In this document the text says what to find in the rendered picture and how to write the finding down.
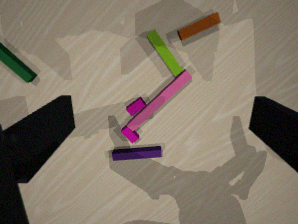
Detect small magenta block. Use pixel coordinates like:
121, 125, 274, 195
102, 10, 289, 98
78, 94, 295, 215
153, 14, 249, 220
126, 97, 146, 116
121, 125, 139, 143

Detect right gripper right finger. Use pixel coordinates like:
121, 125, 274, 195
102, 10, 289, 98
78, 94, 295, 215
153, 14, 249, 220
249, 96, 298, 173

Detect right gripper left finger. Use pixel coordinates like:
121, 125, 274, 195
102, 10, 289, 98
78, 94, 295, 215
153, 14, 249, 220
0, 95, 75, 224

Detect purple rod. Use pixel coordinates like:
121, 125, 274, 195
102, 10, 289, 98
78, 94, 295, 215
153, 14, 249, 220
112, 146, 162, 161

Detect pink rod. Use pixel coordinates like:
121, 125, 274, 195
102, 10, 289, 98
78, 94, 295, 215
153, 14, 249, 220
127, 69, 192, 131

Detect orange-brown rectangular rod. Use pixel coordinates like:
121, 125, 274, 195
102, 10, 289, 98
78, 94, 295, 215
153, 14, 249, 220
177, 12, 221, 41

